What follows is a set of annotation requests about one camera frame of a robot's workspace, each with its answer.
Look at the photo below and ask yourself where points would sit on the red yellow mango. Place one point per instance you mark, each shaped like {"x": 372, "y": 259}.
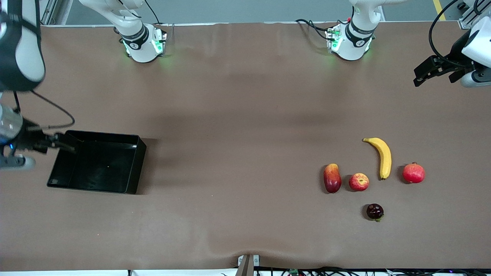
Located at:
{"x": 332, "y": 178}

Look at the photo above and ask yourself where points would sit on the brown table cover mat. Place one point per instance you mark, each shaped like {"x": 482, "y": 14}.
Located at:
{"x": 230, "y": 211}

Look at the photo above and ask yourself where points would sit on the dark purple mangosteen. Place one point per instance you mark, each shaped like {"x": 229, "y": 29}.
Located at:
{"x": 374, "y": 211}

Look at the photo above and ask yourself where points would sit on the yellow banana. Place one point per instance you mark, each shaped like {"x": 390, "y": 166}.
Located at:
{"x": 385, "y": 157}

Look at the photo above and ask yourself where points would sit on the red yellow apple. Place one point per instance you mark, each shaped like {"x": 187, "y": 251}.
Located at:
{"x": 359, "y": 182}

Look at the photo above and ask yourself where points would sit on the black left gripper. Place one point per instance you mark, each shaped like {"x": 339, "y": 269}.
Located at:
{"x": 454, "y": 55}

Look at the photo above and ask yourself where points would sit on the red pomegranate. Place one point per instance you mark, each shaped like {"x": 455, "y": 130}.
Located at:
{"x": 413, "y": 173}

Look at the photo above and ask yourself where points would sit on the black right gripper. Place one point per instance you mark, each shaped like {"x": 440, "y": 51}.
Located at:
{"x": 29, "y": 140}

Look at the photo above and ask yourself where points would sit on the black plastic tray box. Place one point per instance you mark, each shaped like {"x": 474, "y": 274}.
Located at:
{"x": 99, "y": 168}

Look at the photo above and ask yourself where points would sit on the aluminium frame profile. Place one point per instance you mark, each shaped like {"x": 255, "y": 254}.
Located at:
{"x": 470, "y": 17}
{"x": 48, "y": 11}

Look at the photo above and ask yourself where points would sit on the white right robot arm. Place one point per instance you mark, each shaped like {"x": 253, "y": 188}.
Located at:
{"x": 28, "y": 50}

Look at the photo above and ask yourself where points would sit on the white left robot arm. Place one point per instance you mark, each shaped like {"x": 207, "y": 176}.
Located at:
{"x": 351, "y": 48}

